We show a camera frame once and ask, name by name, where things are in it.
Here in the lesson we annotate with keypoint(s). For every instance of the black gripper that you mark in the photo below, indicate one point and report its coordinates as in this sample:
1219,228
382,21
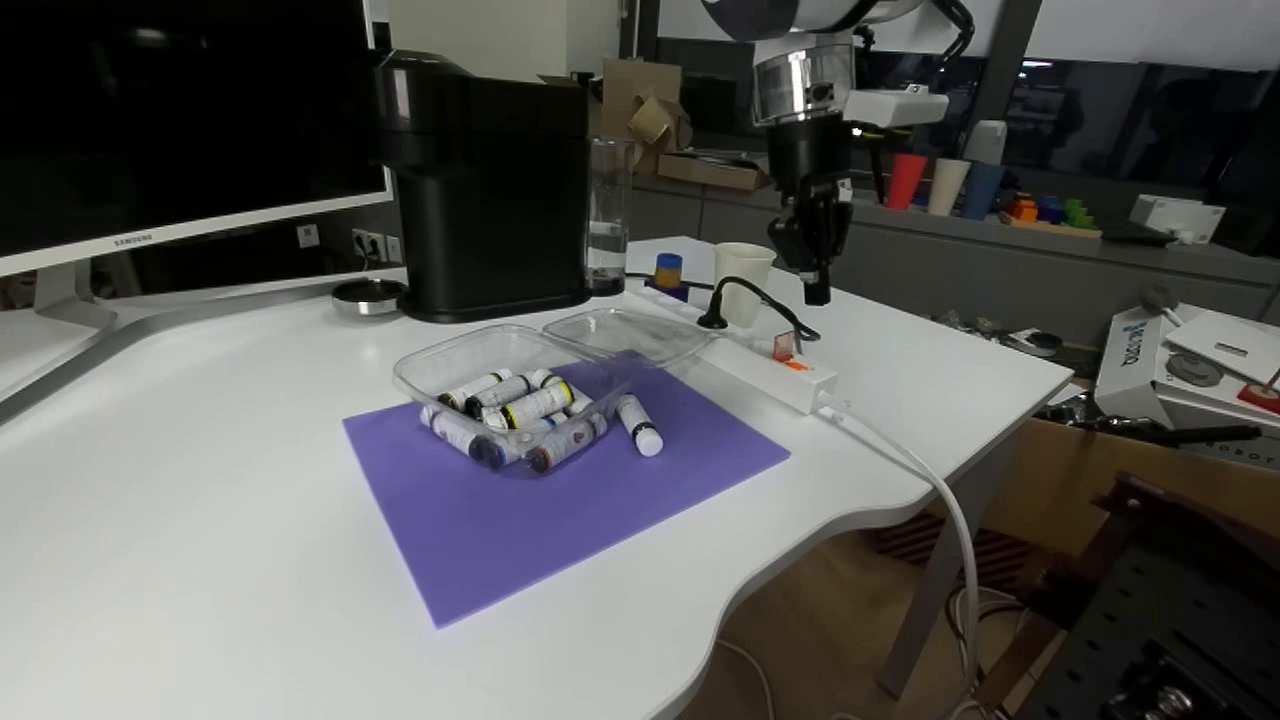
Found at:
806,156

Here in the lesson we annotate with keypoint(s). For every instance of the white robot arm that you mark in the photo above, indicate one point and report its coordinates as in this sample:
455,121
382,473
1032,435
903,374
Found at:
796,72

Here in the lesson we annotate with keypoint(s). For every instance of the white paper cup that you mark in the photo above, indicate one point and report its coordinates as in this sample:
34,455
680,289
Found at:
745,265

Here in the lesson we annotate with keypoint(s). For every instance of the red cup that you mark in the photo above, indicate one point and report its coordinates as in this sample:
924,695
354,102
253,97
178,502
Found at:
904,180

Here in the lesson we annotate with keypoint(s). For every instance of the flat cardboard box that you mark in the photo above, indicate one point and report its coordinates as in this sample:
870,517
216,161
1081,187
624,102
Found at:
720,168

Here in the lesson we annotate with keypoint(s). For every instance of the white power strip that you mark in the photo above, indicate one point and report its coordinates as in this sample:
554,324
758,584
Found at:
745,363

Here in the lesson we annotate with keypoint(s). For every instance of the beige cup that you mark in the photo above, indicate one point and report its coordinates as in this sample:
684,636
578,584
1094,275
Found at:
947,187

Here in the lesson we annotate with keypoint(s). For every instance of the grey partition shelf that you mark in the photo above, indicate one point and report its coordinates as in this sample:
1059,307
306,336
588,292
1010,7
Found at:
961,265

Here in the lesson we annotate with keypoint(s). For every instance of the blue cup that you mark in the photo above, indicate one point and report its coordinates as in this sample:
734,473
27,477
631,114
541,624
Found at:
981,194

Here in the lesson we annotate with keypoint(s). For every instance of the white cylinder container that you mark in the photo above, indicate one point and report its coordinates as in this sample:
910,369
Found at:
988,140

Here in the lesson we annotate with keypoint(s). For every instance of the clear water tank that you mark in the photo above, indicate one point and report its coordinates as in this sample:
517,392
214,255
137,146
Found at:
609,214

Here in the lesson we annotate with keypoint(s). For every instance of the orange toy block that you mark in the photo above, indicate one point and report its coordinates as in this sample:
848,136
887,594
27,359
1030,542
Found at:
1020,209

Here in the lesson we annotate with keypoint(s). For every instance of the open cardboard box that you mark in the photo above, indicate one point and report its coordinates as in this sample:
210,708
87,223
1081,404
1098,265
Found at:
640,104

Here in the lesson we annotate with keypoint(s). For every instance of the green toy block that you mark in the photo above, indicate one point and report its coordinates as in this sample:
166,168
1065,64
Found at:
1078,214

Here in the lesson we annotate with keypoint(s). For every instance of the white tube with yellow label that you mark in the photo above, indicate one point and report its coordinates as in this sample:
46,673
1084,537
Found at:
541,403

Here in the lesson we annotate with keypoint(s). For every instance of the black coffee machine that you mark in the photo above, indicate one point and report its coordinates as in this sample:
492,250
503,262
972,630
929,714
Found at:
487,200

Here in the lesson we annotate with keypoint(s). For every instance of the brown wooden board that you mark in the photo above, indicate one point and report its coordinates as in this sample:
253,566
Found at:
1065,481

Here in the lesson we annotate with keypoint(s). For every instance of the white rectangular box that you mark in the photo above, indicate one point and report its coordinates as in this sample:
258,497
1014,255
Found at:
1177,216

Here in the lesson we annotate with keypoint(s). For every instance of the white tube with blue cap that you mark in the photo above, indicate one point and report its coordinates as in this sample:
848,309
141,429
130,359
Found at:
499,450

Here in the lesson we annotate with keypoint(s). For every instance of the clear plastic container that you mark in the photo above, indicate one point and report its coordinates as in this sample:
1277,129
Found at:
444,359

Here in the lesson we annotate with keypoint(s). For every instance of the white printed carton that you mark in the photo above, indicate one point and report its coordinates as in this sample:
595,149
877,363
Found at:
1183,365

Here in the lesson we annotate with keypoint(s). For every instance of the purple mat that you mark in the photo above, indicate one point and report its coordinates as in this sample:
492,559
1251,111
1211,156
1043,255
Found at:
534,522

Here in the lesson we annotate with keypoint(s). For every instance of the black round dish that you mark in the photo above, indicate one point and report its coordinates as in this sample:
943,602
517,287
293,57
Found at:
371,292

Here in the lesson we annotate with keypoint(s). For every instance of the black metal rack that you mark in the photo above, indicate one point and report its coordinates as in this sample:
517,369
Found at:
1174,615

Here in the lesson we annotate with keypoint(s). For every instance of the white framed computer monitor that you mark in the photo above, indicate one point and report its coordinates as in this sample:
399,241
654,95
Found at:
163,121

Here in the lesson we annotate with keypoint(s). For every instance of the white monitor stand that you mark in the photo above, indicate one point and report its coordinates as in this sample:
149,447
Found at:
64,303

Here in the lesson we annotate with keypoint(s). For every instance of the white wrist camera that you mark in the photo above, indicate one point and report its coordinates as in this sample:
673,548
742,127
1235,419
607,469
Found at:
897,111

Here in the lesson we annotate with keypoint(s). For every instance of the white wall socket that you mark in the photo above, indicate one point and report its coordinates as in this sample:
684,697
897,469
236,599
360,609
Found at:
374,247

